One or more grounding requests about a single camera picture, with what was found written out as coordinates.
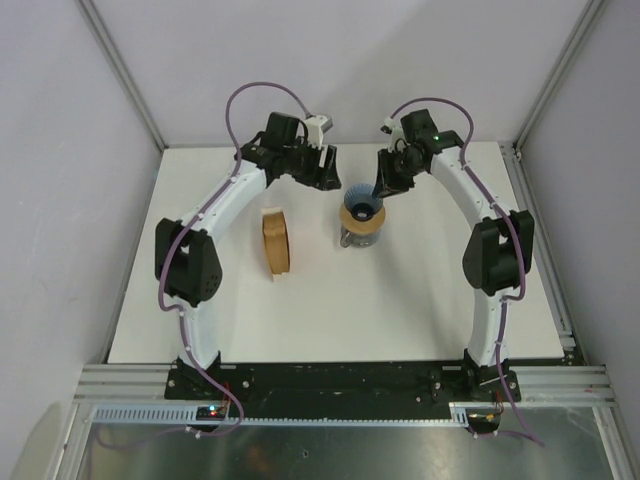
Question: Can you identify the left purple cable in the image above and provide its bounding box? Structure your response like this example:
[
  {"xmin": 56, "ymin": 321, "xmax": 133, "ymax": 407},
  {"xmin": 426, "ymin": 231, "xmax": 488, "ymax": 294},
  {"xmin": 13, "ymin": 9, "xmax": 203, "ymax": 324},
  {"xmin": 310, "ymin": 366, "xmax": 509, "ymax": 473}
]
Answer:
[{"xmin": 157, "ymin": 82, "xmax": 314, "ymax": 441}]

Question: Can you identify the aluminium corner post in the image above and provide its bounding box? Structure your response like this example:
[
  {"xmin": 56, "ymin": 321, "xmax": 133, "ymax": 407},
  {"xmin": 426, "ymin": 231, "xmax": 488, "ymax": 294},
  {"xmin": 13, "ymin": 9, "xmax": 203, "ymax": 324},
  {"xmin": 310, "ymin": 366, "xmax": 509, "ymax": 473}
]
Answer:
[
  {"xmin": 74, "ymin": 0, "xmax": 167, "ymax": 153},
  {"xmin": 512, "ymin": 0, "xmax": 609, "ymax": 151}
]

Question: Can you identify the glass coffee carafe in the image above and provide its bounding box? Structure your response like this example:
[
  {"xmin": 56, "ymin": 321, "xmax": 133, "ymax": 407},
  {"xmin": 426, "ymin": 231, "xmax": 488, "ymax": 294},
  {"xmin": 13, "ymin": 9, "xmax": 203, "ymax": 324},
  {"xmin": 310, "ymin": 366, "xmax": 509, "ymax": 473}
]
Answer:
[{"xmin": 340, "ymin": 227, "xmax": 380, "ymax": 248}]

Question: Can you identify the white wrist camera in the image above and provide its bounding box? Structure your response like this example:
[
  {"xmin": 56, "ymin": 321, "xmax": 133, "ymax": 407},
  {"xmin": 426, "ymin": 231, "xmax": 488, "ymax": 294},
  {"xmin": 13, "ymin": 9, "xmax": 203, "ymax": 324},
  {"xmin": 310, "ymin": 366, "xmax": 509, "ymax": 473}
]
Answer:
[
  {"xmin": 380, "ymin": 116, "xmax": 404, "ymax": 137},
  {"xmin": 303, "ymin": 114, "xmax": 333, "ymax": 150}
]

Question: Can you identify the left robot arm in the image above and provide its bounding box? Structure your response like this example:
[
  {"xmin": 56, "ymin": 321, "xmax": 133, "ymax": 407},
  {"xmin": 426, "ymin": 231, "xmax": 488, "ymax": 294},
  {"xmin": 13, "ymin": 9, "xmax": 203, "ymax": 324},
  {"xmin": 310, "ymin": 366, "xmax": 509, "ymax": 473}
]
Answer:
[{"xmin": 155, "ymin": 112, "xmax": 341, "ymax": 400}]

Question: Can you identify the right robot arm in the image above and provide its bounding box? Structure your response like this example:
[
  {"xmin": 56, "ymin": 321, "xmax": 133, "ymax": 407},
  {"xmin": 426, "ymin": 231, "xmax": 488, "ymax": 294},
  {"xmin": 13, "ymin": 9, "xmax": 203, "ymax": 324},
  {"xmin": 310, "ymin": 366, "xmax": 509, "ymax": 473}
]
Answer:
[{"xmin": 373, "ymin": 109, "xmax": 535, "ymax": 401}]

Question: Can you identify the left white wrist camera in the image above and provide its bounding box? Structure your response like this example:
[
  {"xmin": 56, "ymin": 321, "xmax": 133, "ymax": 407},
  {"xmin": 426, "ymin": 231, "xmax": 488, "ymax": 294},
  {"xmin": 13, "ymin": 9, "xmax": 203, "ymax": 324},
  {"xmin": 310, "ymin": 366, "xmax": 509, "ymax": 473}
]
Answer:
[{"xmin": 303, "ymin": 114, "xmax": 333, "ymax": 150}]

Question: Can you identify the right aluminium corner post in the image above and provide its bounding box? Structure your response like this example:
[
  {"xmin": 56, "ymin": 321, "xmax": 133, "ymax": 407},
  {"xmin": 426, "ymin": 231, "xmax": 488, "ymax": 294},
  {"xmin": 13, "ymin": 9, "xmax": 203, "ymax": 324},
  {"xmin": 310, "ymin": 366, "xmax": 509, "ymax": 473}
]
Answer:
[{"xmin": 512, "ymin": 0, "xmax": 609, "ymax": 151}]

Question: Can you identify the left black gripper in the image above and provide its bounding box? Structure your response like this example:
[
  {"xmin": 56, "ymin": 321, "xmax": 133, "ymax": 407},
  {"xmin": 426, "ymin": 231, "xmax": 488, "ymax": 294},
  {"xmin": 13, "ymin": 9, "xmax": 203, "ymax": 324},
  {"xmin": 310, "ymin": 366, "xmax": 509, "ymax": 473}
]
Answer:
[{"xmin": 282, "ymin": 137, "xmax": 340, "ymax": 192}]

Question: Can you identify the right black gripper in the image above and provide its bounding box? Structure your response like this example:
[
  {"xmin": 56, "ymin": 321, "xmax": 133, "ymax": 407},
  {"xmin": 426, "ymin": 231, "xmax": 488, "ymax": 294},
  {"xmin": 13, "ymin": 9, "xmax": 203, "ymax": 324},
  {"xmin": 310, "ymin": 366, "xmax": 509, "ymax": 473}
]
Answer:
[{"xmin": 374, "ymin": 148, "xmax": 426, "ymax": 199}]

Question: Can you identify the grey slotted cable duct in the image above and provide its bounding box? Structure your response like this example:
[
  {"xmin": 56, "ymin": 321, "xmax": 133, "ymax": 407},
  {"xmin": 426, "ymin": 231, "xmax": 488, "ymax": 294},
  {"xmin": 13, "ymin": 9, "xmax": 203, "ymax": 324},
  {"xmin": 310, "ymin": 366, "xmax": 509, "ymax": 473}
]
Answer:
[{"xmin": 92, "ymin": 403, "xmax": 486, "ymax": 427}]

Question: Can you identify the wooden dripper ring holder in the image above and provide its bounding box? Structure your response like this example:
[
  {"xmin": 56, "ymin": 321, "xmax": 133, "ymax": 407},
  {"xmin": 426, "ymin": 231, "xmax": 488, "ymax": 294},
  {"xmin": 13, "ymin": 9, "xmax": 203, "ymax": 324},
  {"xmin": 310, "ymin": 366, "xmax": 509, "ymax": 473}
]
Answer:
[{"xmin": 339, "ymin": 204, "xmax": 386, "ymax": 236}]

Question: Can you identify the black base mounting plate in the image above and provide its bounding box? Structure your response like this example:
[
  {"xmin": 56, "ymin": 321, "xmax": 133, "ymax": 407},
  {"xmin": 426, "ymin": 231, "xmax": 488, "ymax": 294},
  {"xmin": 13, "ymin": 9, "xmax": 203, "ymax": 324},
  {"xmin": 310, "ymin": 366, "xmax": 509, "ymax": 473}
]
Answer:
[{"xmin": 165, "ymin": 359, "xmax": 522, "ymax": 403}]

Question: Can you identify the left aluminium corner post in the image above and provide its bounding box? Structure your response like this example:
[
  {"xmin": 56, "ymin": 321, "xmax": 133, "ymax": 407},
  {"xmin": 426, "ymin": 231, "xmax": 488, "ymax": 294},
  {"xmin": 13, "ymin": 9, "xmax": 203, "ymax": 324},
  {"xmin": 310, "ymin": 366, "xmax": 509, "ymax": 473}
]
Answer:
[{"xmin": 74, "ymin": 0, "xmax": 167, "ymax": 153}]

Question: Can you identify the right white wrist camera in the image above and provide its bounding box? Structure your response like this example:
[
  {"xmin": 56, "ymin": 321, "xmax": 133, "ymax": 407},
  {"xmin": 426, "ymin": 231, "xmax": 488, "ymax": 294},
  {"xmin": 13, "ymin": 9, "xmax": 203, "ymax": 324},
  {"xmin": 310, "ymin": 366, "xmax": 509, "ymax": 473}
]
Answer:
[{"xmin": 380, "ymin": 116, "xmax": 404, "ymax": 137}]

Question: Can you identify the blue glass dripper cone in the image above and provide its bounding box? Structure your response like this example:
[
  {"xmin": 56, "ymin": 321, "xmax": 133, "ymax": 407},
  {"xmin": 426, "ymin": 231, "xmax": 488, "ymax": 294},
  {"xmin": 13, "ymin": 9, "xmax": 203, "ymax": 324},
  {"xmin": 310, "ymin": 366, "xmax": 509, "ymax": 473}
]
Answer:
[{"xmin": 343, "ymin": 183, "xmax": 383, "ymax": 220}]

